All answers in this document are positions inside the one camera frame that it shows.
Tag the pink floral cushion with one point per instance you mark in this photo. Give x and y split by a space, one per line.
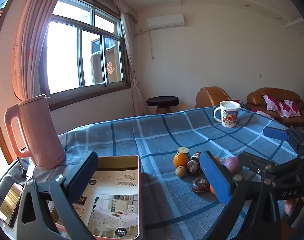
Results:
282 106

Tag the white mug lid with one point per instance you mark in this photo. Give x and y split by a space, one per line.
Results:
229 104

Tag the grey cloth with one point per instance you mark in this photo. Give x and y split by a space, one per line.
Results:
9 175

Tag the white air conditioner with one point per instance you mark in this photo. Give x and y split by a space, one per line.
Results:
167 21

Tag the wooden framed sliding window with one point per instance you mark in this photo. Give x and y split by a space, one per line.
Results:
66 55

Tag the red paper window sticker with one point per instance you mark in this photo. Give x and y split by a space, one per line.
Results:
110 68

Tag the printed paper sheet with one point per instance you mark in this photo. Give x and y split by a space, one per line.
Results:
116 200

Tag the brown leather sofa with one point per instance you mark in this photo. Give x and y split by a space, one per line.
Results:
257 97

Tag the pink tin box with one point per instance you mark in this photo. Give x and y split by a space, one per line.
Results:
116 163

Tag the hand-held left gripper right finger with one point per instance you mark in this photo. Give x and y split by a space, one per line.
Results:
214 177

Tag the black round stool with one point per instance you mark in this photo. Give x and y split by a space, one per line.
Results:
162 101

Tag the blue plaid tablecloth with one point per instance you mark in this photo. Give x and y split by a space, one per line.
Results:
154 135

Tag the wooden chair back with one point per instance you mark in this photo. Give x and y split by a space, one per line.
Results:
209 96

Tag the pink electric kettle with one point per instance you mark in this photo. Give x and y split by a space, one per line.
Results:
41 135

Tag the brown pear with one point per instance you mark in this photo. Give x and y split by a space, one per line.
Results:
181 171

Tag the round orange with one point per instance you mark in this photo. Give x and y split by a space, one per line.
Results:
217 160
212 190

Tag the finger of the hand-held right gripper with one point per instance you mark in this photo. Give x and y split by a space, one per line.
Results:
274 133
254 161

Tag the dark maroon passion fruit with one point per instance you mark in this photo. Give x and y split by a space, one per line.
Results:
193 167
199 185

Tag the pink curtain valance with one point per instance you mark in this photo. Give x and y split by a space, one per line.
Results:
116 2

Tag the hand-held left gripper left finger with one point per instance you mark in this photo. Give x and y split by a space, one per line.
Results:
83 177

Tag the wide pink curtain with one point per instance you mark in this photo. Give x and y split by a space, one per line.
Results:
34 42

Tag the purple round fruit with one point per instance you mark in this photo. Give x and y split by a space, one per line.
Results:
232 165

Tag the smartphone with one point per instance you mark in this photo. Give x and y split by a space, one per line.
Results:
10 202

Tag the white printed mug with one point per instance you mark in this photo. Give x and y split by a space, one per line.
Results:
228 118

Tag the dark jar with speckled lid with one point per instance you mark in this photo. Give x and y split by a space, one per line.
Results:
183 150

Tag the oval orange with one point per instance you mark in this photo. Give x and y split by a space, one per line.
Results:
180 160

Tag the narrow pink curtain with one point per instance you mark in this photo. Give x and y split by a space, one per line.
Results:
131 67

